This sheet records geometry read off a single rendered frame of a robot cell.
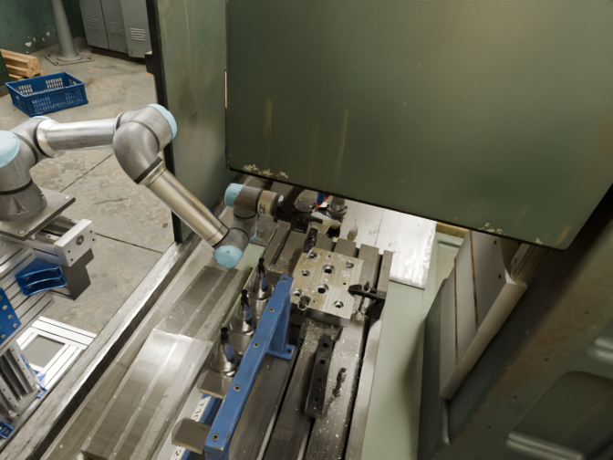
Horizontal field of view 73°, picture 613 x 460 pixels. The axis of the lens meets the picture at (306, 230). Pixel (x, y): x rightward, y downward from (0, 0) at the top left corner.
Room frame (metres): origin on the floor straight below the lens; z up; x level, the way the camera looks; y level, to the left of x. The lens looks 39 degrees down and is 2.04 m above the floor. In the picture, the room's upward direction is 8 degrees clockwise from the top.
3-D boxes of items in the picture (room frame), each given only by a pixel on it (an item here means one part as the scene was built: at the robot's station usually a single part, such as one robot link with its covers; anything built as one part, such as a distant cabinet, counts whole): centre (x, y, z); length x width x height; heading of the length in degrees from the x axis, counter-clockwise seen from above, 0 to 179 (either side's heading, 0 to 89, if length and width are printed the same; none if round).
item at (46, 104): (3.91, 2.81, 0.11); 0.62 x 0.42 x 0.22; 146
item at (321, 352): (0.68, -0.10, 0.93); 0.26 x 0.05 x 0.06; 175
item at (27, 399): (0.75, 1.03, 0.35); 0.14 x 0.09 x 0.03; 170
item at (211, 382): (0.46, 0.15, 1.21); 0.07 x 0.05 x 0.01; 80
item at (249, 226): (1.02, 0.20, 1.18); 0.11 x 0.08 x 0.11; 174
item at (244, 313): (0.62, 0.12, 1.26); 0.04 x 0.04 x 0.07
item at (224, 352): (0.51, 0.14, 1.26); 0.04 x 0.04 x 0.07
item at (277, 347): (0.77, 0.03, 1.05); 0.10 x 0.05 x 0.30; 80
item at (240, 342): (0.56, 0.13, 1.21); 0.07 x 0.05 x 0.01; 80
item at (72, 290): (0.96, 0.93, 0.89); 0.36 x 0.10 x 0.09; 80
